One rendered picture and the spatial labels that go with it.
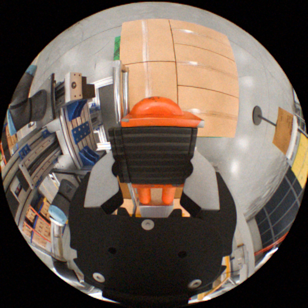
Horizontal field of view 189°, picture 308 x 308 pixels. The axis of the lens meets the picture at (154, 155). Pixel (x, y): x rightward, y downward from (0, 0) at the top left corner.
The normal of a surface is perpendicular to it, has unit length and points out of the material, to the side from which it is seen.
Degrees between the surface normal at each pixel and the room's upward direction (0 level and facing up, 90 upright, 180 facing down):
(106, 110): 0
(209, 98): 0
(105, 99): 0
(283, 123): 90
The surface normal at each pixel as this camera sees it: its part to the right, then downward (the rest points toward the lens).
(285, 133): -1.00, -0.08
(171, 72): 0.00, 0.53
